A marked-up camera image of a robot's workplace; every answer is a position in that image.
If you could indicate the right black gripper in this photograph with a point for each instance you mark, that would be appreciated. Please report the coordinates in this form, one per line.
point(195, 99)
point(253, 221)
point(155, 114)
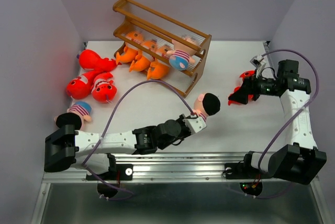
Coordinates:
point(249, 86)

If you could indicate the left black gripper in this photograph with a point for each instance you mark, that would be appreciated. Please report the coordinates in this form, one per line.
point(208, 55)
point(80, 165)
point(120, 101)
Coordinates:
point(187, 131)

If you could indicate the red shark plush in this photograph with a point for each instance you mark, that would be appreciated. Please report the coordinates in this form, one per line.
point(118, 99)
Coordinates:
point(89, 60)
point(239, 83)
point(81, 86)
point(103, 89)

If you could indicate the boy doll blue pants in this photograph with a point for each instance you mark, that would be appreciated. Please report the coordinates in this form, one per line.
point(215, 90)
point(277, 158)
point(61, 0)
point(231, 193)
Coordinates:
point(206, 104)

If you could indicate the orange shark plush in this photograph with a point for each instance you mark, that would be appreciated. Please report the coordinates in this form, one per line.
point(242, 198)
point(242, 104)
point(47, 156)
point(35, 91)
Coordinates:
point(159, 69)
point(130, 51)
point(143, 59)

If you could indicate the boy doll striped shirt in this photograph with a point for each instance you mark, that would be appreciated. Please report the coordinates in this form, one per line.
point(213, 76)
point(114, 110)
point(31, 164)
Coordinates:
point(180, 56)

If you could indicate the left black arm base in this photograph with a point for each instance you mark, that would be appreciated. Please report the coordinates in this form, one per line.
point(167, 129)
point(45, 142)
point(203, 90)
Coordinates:
point(112, 171)

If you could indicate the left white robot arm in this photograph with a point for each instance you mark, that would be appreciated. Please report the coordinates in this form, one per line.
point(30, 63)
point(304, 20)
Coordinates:
point(68, 147)

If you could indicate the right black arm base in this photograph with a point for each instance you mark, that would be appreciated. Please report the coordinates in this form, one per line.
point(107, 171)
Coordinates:
point(238, 170)

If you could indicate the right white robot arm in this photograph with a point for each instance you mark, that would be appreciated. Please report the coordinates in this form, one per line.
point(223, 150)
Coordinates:
point(299, 160)

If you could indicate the brown wooden toy shelf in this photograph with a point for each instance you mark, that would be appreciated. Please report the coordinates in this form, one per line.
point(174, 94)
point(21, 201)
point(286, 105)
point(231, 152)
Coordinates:
point(156, 25)

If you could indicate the boy doll far left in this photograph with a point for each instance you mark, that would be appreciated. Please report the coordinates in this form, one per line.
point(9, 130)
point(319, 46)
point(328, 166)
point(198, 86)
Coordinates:
point(78, 114)

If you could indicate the red shark plush top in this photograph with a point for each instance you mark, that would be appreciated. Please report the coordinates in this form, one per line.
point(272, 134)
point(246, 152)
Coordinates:
point(89, 60)

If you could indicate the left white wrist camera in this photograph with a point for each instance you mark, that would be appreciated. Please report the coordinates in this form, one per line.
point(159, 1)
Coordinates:
point(195, 124)

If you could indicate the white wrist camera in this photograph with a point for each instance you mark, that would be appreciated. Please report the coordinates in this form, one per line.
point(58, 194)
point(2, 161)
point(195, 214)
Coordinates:
point(259, 62)
point(195, 124)

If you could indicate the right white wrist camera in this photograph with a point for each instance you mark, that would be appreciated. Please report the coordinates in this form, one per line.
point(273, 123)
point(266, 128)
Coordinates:
point(259, 62)

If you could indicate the aluminium mounting rail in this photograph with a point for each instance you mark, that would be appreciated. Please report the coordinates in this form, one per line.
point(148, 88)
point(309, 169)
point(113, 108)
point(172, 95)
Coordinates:
point(178, 167)

